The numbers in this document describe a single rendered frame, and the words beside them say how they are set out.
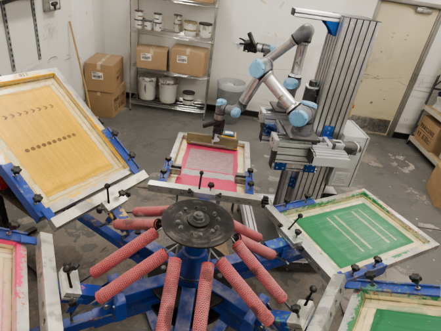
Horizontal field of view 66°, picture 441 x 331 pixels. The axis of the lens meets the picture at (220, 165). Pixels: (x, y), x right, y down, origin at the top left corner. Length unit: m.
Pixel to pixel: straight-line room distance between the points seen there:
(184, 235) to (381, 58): 5.29
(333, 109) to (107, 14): 4.23
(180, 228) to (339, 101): 1.69
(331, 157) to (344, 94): 0.48
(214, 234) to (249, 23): 4.60
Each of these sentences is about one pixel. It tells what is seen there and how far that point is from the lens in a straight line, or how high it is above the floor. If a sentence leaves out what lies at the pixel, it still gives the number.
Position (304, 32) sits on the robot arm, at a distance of 2.79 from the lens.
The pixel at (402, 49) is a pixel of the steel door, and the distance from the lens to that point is 6.29.
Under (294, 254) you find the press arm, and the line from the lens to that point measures 1.94.
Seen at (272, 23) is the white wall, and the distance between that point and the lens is 5.65.
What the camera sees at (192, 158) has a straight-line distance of 2.52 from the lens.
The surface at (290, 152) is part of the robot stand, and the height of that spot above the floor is 1.12.
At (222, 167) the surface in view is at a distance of 2.46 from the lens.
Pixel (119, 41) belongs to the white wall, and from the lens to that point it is 6.00.
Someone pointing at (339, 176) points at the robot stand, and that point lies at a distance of 2.92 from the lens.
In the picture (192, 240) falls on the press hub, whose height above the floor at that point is 1.31.
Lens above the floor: 2.21
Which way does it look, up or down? 30 degrees down
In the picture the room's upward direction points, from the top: 9 degrees clockwise
